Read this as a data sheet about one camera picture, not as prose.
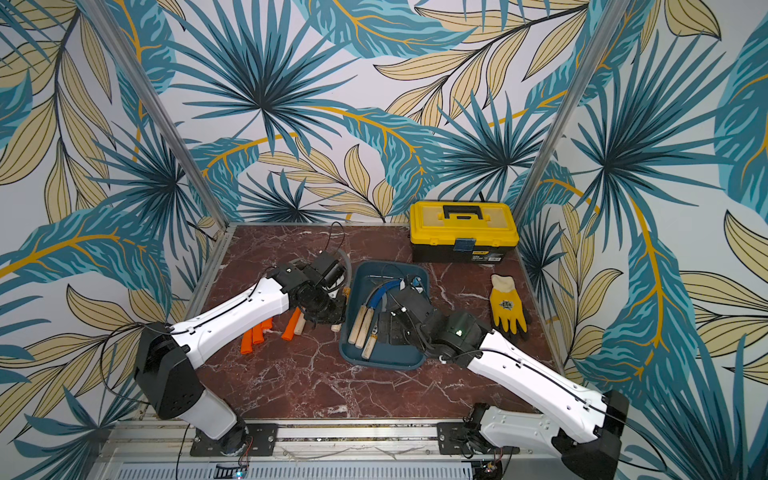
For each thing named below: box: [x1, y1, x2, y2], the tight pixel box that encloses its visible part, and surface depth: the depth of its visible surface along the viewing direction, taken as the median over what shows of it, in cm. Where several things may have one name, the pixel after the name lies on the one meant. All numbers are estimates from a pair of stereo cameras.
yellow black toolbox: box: [409, 202, 520, 263], surface depth 100 cm
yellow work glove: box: [489, 274, 527, 335], surface depth 102 cm
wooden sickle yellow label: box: [361, 317, 379, 360], surface depth 89 cm
